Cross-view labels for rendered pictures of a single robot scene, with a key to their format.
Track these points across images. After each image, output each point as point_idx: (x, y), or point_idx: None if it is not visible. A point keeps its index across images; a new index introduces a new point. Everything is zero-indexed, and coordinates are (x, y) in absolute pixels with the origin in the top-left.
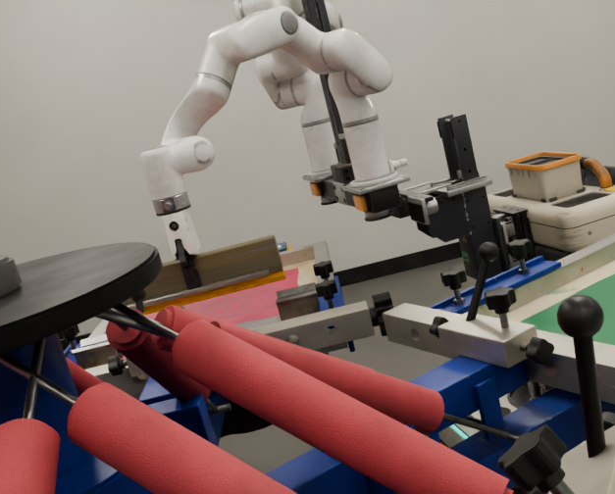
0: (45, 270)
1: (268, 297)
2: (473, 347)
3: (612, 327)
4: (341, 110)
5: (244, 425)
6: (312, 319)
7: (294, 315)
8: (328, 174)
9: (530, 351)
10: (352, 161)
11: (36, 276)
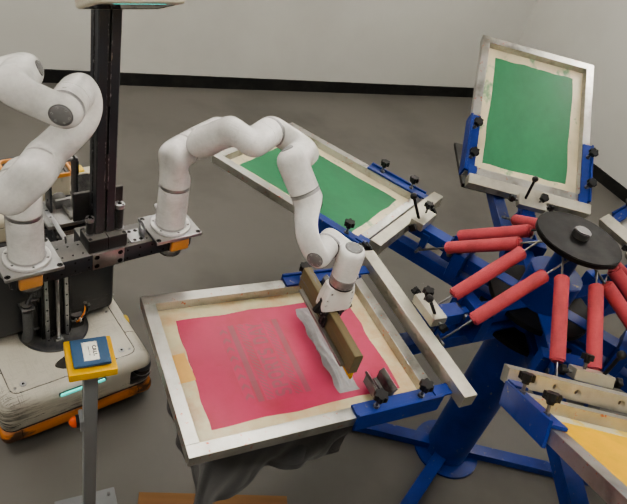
0: (560, 232)
1: (252, 327)
2: (429, 222)
3: (354, 210)
4: (187, 180)
5: None
6: (381, 267)
7: None
8: (53, 256)
9: (435, 212)
10: (181, 216)
11: (566, 231)
